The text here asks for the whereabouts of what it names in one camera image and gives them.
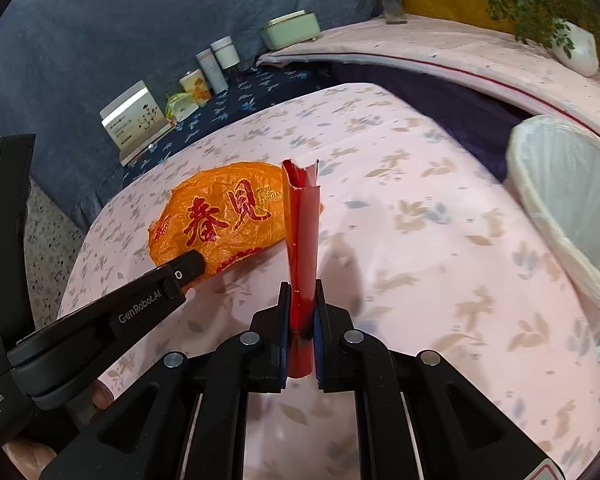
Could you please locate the red envelope packet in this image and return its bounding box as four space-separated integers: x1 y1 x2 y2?
282 159 321 378

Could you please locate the orange plastic bag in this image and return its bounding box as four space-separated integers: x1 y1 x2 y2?
147 160 326 286

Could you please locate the navy floral cloth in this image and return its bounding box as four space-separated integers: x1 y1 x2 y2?
122 63 334 188

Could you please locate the pink cloth red trim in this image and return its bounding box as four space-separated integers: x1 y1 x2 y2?
258 15 600 137

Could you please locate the mint green tin box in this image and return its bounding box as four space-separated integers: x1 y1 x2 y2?
261 10 322 51

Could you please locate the blue fabric sofa cover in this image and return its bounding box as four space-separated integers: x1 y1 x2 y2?
0 0 381 230

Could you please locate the small green packet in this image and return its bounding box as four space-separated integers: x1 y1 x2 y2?
164 92 199 122

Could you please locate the white card box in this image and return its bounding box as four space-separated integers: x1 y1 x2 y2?
99 80 173 166

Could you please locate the yellow orange can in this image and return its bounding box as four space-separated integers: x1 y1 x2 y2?
180 70 212 106

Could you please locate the white jar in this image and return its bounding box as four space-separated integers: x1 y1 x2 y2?
210 36 240 70

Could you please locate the person's left hand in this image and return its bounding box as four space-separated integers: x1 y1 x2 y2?
2 378 117 480

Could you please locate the green plant white pot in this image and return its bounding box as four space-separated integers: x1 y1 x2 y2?
485 0 600 79

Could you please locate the tall white bottle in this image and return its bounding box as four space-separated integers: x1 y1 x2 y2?
196 49 228 94

